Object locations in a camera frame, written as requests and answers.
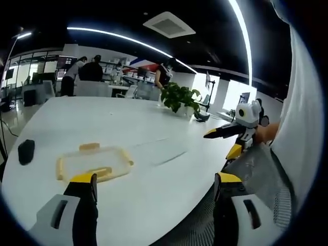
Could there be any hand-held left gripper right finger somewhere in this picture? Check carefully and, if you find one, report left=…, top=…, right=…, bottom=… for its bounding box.
left=213, top=172, right=282, bottom=246

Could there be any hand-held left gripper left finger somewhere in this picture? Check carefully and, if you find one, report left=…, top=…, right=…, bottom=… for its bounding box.
left=28, top=173, right=99, bottom=246

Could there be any clear yellow-rimmed container lid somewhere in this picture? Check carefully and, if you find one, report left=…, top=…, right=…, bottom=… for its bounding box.
left=55, top=142, right=134, bottom=183

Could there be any person's right hand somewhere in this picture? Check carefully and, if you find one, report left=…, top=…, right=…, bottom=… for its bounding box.
left=255, top=122, right=281, bottom=145

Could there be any small desk monitor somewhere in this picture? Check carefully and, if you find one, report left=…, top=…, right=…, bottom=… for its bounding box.
left=239, top=92, right=252, bottom=105

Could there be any small dark desk object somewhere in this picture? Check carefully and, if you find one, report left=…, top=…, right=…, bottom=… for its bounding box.
left=195, top=113, right=211, bottom=124

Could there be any grey mesh office chair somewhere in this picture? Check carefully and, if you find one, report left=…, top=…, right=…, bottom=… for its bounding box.
left=153, top=142, right=297, bottom=246

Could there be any monitor on black stand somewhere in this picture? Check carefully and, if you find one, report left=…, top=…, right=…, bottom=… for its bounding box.
left=201, top=71, right=216, bottom=111

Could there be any person in white shirt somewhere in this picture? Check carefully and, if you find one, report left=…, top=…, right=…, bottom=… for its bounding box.
left=270, top=0, right=328, bottom=226

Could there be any green potted plant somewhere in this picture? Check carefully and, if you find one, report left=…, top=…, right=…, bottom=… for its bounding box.
left=160, top=82, right=202, bottom=120

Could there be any long ceiling light strip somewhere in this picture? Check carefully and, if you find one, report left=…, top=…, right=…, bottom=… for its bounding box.
left=227, top=0, right=257, bottom=87
left=67, top=25, right=198, bottom=74

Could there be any small black object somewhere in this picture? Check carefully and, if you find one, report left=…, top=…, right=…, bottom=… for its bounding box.
left=17, top=139, right=35, bottom=166

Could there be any white office chair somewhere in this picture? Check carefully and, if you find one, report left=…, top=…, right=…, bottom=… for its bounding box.
left=76, top=80, right=111, bottom=98
left=134, top=81, right=161, bottom=101

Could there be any ceiling air vent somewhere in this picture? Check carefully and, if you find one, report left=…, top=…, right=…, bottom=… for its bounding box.
left=142, top=11, right=197, bottom=39

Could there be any black box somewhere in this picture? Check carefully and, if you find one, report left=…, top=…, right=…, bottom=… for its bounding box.
left=23, top=89, right=37, bottom=107

